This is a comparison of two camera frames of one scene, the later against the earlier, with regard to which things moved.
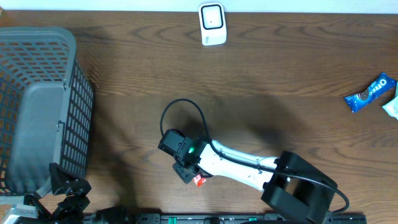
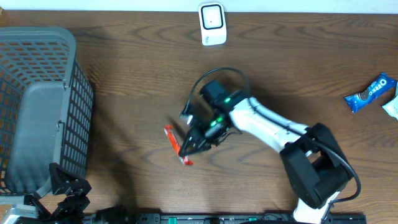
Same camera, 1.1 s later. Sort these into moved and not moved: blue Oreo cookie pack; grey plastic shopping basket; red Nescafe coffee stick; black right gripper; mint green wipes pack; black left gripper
Moved: black right gripper; red Nescafe coffee stick
Not moved: mint green wipes pack; grey plastic shopping basket; black left gripper; blue Oreo cookie pack
